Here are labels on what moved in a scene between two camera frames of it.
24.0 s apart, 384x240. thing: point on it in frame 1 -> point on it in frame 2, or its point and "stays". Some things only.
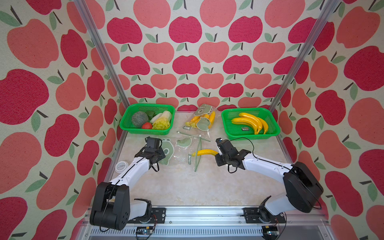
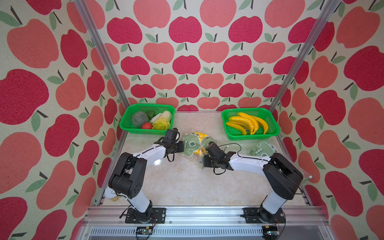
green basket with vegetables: [148, 118] stays
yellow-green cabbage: [161, 121] stays
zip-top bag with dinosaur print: [180, 150] -> [263, 148]
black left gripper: [162, 154] -> [182, 147]
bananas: [194, 121] -> [201, 150]
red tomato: [147, 125] stays
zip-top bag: [201, 123] -> [195, 144]
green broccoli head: [139, 117] stays
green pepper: [150, 114] stays
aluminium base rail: [212, 223] stays
